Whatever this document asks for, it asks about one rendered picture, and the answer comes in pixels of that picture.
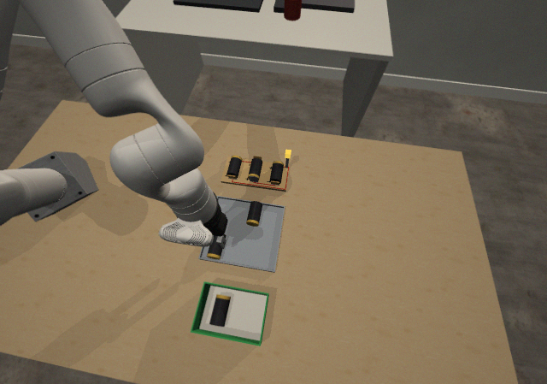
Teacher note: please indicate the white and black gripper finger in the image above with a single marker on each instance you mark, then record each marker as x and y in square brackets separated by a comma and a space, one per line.
[221, 241]

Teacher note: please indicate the black cylinder with yellow top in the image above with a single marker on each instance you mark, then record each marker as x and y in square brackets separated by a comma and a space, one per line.
[220, 310]
[254, 214]
[234, 166]
[214, 250]
[255, 168]
[277, 171]

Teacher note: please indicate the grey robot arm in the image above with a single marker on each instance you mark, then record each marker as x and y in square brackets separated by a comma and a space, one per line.
[160, 162]

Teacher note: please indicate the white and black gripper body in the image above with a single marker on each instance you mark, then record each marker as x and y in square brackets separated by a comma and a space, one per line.
[197, 228]

